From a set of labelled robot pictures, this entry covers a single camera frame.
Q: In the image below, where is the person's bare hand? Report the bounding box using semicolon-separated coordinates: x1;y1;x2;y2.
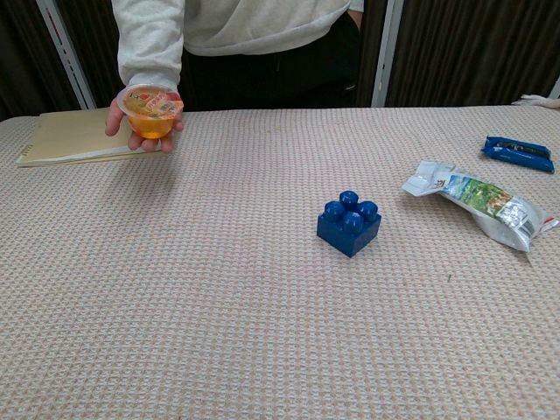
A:
104;95;185;155

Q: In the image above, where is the orange jelly cup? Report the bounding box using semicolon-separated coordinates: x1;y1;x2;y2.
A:
118;83;185;141

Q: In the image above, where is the grey sweatshirt sleeve forearm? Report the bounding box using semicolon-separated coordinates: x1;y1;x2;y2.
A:
110;0;186;95

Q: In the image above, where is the beige paper notebook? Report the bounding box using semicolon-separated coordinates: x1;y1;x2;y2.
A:
16;108;162;169

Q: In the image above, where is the person in grey sweatshirt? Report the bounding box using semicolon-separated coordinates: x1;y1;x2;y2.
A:
110;0;365;112

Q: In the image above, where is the woven beige tablecloth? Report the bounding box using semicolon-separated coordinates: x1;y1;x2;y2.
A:
0;102;560;420

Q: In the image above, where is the blue plastic building block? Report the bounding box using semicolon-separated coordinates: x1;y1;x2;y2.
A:
316;189;382;259

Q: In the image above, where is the white green snack bag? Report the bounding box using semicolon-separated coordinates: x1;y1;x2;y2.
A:
401;159;560;254

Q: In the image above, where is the blue cookie packet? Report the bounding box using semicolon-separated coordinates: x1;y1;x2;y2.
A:
480;135;556;175

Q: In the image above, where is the white metal frame post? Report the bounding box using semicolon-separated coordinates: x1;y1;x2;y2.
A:
35;0;97;110
370;0;404;109

